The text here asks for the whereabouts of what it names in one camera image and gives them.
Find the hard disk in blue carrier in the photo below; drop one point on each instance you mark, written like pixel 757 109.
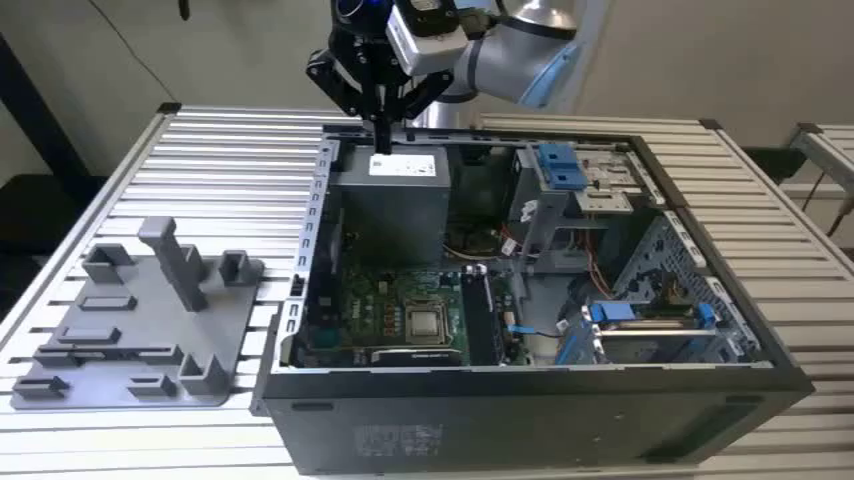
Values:
pixel 641 325

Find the black table corner cap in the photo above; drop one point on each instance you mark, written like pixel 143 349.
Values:
pixel 709 124
pixel 168 107
pixel 809 127

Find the black open PC case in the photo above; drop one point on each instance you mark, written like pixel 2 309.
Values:
pixel 467 425

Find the silver CPU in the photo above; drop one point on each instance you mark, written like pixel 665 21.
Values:
pixel 427 322

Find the adjacent aluminium table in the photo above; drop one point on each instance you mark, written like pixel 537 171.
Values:
pixel 828 150

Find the blue plastic drive latch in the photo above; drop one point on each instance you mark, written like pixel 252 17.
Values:
pixel 561 160

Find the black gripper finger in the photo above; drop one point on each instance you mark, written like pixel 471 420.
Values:
pixel 423 95
pixel 336 80

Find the green motherboard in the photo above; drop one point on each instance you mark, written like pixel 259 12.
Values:
pixel 383 295

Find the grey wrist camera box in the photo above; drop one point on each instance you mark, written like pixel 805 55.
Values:
pixel 427 50

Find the black graphics card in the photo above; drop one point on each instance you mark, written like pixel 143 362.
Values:
pixel 414 357

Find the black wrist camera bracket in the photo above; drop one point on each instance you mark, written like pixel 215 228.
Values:
pixel 437 15

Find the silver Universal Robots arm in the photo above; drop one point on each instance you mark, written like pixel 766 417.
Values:
pixel 507 70

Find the grey metal drive cage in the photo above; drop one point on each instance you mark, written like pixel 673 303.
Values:
pixel 561 260

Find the small black hanging object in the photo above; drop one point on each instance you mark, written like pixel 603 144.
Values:
pixel 183 9

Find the black CPU socket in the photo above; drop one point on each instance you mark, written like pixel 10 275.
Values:
pixel 427 303

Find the grey power supply unit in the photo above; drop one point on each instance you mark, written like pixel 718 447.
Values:
pixel 394 220

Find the black box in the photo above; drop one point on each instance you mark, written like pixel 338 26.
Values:
pixel 774 162

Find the grey plastic parts rack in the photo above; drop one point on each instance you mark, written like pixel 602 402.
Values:
pixel 134 320

